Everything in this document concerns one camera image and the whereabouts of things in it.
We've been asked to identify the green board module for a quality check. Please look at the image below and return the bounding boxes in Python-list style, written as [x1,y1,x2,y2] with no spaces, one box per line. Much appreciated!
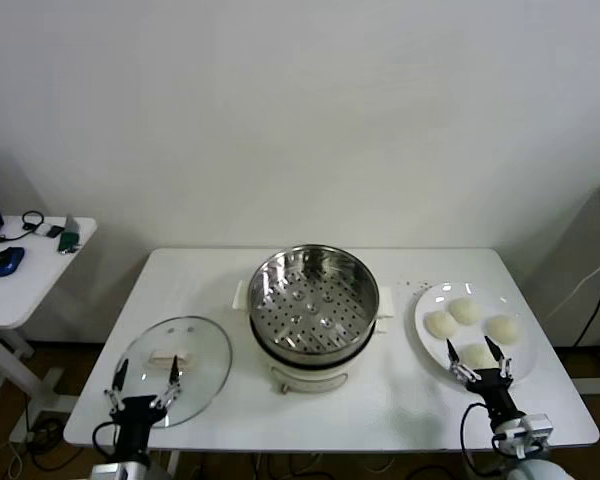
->
[57,214,84,256]

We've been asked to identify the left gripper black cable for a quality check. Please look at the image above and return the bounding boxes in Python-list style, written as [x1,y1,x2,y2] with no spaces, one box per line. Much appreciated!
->
[91,421,120,462]

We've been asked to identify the black floor cables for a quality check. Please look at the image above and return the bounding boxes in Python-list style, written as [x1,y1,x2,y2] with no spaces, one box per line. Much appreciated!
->
[7,417,89,474]

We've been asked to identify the black looped cable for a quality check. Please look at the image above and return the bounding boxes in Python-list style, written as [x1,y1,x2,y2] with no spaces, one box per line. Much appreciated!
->
[0,210,47,246]

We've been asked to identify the stainless steel steamer basket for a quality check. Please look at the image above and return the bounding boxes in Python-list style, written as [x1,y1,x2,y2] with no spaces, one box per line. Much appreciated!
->
[232,243,397,358]

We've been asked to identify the blue computer mouse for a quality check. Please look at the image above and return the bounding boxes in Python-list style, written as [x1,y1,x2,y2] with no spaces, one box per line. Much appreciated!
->
[0,246,26,278]

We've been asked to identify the white round plate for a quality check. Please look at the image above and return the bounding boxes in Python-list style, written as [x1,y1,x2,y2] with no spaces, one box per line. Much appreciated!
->
[413,282,539,390]

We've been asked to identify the white side table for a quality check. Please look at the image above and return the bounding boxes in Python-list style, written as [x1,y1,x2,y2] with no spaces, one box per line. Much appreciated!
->
[0,214,99,426]

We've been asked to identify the round glass pot lid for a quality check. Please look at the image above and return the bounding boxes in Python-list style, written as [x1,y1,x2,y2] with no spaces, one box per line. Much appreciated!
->
[112,314,234,429]

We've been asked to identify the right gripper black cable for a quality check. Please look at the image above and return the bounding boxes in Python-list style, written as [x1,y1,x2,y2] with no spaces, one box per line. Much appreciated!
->
[460,402,497,476]

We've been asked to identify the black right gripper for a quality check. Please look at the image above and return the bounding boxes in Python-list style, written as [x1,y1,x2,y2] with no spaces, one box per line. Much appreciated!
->
[445,334,528,427]

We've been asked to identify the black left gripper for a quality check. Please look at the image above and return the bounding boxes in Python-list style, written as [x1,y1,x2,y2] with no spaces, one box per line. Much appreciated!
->
[103,354,182,464]

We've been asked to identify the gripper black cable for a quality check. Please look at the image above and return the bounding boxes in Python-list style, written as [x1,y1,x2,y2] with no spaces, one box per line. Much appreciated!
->
[460,402,497,476]
[91,421,120,462]

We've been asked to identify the white steamed baozi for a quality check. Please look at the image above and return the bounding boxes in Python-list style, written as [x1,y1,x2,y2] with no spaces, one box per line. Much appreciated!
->
[486,314,524,346]
[459,343,499,372]
[447,298,483,325]
[424,309,460,340]

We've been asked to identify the white power cable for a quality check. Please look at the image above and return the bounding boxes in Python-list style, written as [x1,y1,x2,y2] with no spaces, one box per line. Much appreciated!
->
[542,247,600,322]

